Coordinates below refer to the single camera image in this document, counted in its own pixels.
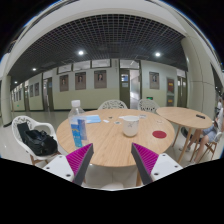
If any white lattice chair right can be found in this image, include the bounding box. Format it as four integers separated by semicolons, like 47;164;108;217
137;99;159;113

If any white lattice chair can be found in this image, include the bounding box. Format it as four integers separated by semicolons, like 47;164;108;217
137;99;159;113
99;99;127;110

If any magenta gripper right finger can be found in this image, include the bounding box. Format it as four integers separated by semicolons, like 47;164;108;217
130;142;184;186

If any seated person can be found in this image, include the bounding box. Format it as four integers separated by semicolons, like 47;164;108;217
187;93;224;164

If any wooden chair far right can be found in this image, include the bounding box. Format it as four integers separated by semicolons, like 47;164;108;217
204;132;223;157

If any white plastic measuring cup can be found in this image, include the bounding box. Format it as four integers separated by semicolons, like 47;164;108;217
121;115;139;137

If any small clear lid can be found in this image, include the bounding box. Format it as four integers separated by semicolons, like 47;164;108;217
139;114;147;119

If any round wooden table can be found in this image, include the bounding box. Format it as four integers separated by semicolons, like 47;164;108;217
55;108;176;187
156;107;212;162

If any black phone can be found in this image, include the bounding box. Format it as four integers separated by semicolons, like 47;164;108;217
196;114;205;119

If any clear plastic water bottle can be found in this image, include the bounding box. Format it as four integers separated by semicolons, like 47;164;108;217
68;100;88;149

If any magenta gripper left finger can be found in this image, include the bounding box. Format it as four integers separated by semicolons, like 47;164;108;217
42;142;95;187

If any black bag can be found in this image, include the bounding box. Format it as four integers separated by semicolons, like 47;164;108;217
17;123;58;156

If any red round coaster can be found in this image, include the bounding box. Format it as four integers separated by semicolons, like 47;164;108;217
152;131;167;139

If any white lattice chair centre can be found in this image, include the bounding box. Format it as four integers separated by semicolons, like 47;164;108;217
99;99;127;110

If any white chair on left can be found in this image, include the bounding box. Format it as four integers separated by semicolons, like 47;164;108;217
12;115;59;165

